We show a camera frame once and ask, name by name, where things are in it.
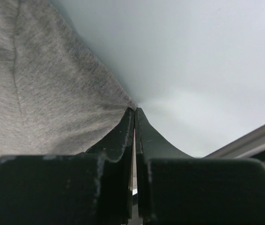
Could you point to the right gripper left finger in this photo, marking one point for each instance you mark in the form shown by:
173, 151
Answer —
90, 188

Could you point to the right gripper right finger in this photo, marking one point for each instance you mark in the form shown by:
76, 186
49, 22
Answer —
177, 189

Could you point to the aluminium frame rail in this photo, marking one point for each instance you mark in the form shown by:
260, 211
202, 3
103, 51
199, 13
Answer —
246, 146

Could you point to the grey t shirt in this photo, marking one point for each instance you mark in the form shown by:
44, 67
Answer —
56, 96

